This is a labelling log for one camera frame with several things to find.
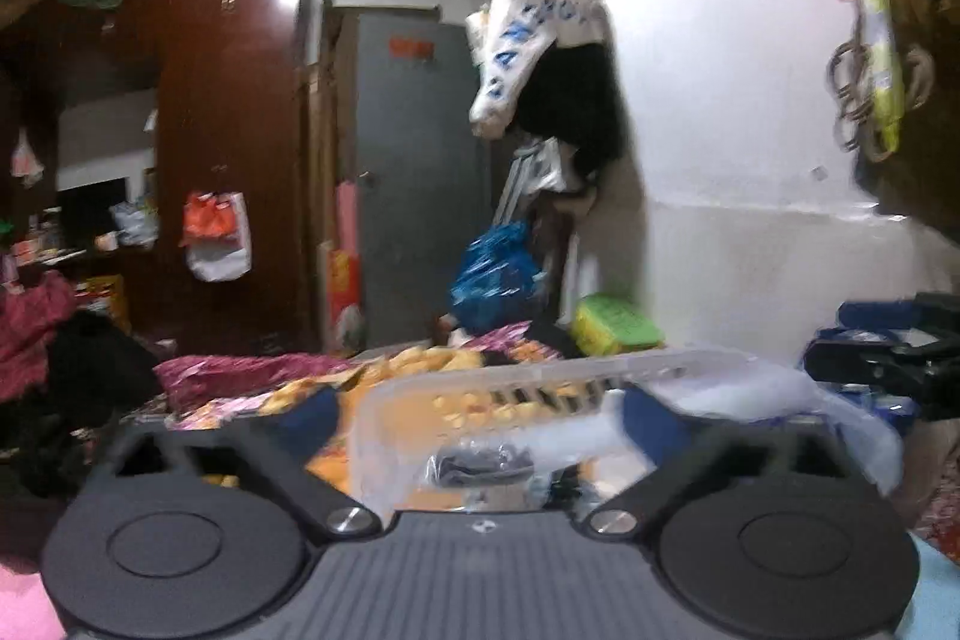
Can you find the white knotted plastic bag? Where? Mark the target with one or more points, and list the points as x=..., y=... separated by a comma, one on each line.
x=135, y=224

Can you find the grey door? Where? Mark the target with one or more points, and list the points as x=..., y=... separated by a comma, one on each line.
x=420, y=175

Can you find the black clothes pile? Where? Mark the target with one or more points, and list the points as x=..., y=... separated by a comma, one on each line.
x=82, y=385

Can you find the wooden planks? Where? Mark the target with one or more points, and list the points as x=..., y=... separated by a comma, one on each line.
x=322, y=160

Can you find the red plaid cloth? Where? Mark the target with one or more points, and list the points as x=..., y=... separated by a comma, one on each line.
x=34, y=332

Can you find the brown wooden wardrobe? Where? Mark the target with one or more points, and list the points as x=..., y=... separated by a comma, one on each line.
x=225, y=145

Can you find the olive hanging bag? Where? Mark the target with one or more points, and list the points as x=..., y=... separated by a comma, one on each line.
x=926, y=108

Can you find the small white plastic bag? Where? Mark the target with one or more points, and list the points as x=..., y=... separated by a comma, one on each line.
x=26, y=160

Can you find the orange white hanging bags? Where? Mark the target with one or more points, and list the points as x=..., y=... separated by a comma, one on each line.
x=225, y=257

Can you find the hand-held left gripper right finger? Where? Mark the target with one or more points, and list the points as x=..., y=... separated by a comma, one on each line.
x=649, y=422

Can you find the orange plastic bag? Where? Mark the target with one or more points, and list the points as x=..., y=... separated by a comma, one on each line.
x=204, y=218

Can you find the white plastic basket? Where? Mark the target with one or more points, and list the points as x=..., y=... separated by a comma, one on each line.
x=465, y=415

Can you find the pink board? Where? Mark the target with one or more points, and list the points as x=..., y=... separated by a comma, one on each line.
x=346, y=212

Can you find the metal crutches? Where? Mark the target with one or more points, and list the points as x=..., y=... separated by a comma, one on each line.
x=514, y=190

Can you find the black hanging garment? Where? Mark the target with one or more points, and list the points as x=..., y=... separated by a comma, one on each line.
x=577, y=108

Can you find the black television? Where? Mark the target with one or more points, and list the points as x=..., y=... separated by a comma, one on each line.
x=90, y=212

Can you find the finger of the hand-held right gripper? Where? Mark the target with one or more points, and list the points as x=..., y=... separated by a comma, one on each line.
x=881, y=314
x=855, y=361

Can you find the white black hanging cloth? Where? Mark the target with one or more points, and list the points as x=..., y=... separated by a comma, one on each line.
x=555, y=168

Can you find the blue plastic bag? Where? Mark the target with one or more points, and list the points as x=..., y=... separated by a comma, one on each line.
x=495, y=272

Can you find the red box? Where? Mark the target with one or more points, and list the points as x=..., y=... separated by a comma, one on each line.
x=345, y=299

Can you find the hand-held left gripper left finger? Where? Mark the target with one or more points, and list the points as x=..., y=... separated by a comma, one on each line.
x=315, y=421

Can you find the floral blanket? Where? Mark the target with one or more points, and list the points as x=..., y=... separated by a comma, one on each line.
x=255, y=377

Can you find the pink bedsheet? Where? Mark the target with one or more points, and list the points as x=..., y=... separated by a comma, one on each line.
x=26, y=602

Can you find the white printed hoodie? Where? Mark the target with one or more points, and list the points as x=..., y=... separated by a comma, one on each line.
x=525, y=25

